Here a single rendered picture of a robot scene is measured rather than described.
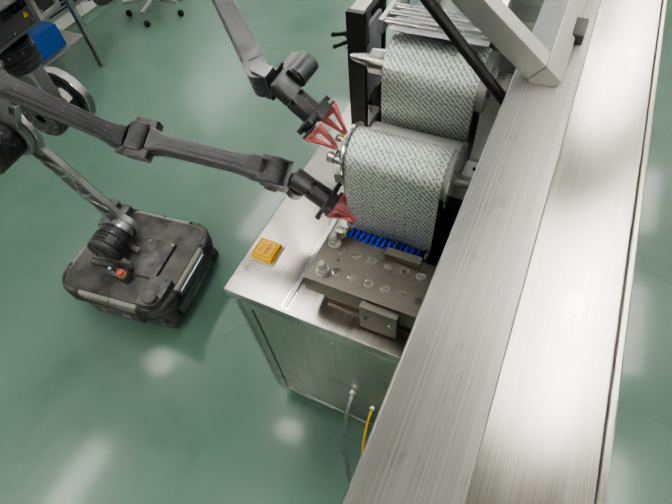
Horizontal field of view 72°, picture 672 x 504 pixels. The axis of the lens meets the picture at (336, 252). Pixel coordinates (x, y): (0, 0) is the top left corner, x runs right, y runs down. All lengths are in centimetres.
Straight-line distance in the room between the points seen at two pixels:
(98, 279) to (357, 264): 156
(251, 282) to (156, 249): 112
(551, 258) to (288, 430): 158
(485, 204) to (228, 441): 182
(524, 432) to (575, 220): 35
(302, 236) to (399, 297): 42
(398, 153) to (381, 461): 79
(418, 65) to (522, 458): 88
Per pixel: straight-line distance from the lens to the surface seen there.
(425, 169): 105
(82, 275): 254
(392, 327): 117
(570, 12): 80
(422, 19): 123
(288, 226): 147
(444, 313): 43
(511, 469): 62
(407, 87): 121
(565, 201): 85
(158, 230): 253
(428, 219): 114
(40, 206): 340
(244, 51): 123
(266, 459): 211
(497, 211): 51
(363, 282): 117
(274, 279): 136
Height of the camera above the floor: 203
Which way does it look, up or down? 55 degrees down
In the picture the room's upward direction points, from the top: 7 degrees counter-clockwise
